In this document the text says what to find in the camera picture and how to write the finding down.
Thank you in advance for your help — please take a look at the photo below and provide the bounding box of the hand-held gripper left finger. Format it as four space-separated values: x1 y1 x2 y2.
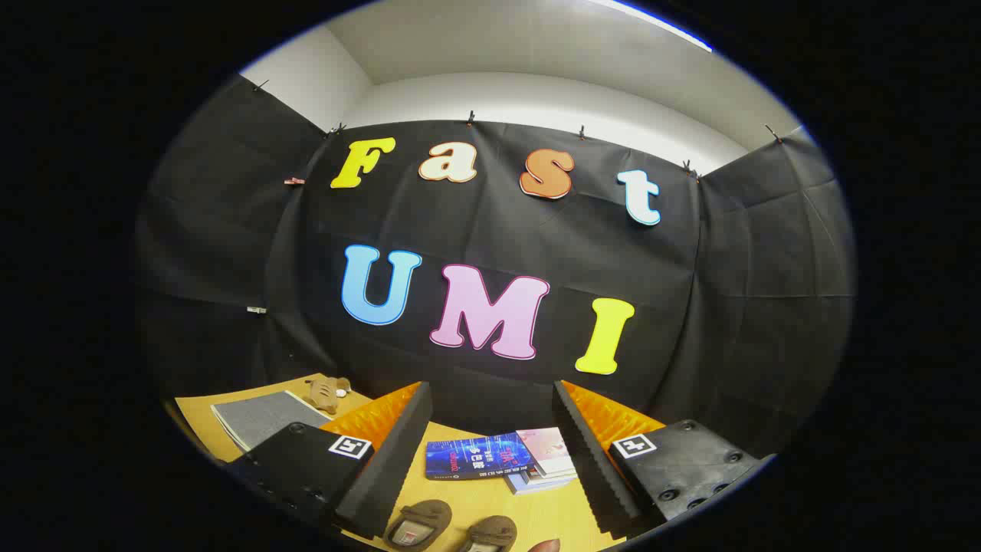
226 381 434 541

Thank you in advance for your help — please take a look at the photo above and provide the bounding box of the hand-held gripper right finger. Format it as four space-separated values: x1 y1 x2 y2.
552 379 776 541

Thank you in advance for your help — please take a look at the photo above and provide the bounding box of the brown fuzzy shoe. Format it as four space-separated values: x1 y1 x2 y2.
383 500 453 552
458 515 518 552

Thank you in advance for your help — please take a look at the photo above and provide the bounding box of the grey fabric storage box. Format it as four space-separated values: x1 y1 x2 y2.
211 391 334 453

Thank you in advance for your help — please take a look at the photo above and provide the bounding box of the pink book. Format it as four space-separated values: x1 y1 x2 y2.
516 427 577 478

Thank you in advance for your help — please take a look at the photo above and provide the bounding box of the grey-blue book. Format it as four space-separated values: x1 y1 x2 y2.
506 468 579 495

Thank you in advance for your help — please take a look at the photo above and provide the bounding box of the blue book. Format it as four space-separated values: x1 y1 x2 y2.
425 433 537 481

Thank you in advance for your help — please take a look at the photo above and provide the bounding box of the brown striped plush toy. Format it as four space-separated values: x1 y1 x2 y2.
304 376 352 415

